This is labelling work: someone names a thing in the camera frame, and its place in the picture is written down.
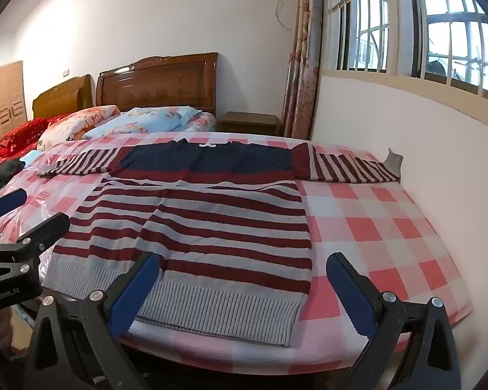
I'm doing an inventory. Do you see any light wooden wardrobe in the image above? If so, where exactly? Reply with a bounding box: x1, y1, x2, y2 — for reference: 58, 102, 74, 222
0, 60, 28, 165

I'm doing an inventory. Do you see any red pillow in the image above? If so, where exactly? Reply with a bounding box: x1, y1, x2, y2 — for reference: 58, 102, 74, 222
0, 114, 72, 157

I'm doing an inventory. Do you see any dark cloth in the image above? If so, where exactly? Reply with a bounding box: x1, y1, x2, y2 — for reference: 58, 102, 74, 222
0, 158, 27, 184

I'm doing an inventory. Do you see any pink checked bed sheet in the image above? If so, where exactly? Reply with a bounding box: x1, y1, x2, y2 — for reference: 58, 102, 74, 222
0, 131, 474, 374

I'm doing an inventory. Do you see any orange floral pillow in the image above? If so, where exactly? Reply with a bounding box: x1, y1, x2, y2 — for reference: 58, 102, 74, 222
36, 105, 121, 151

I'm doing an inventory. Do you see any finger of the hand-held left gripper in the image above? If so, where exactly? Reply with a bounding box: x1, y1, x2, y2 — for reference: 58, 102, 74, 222
0, 212, 71, 271
0, 188, 28, 230

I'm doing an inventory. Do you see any barred window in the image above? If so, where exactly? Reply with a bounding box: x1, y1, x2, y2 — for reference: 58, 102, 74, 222
329, 0, 488, 95

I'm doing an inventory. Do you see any striped knit sweater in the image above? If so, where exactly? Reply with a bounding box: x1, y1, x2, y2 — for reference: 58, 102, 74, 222
36, 139, 404, 348

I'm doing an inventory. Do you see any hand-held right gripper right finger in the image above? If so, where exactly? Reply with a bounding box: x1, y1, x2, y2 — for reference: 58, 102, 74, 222
325, 252, 462, 390

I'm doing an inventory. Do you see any large carved wooden headboard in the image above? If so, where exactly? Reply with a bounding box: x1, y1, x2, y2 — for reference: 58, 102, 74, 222
95, 52, 219, 116

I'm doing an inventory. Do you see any wooden nightstand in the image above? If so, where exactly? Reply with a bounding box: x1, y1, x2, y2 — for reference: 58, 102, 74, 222
219, 111, 281, 136

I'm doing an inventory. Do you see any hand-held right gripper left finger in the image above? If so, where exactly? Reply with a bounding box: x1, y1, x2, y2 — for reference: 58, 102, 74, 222
22, 251, 165, 390

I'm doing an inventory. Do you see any clear plastic cover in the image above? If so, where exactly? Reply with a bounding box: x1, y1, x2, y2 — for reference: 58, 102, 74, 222
0, 152, 106, 261

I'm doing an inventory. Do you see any floral curtain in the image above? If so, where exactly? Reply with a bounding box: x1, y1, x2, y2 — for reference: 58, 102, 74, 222
282, 0, 324, 141

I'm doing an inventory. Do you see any light blue floral pillow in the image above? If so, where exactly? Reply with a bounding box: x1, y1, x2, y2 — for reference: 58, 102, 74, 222
82, 106, 202, 139

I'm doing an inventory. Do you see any small wooden headboard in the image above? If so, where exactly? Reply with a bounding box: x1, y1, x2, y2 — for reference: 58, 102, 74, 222
33, 74, 95, 119

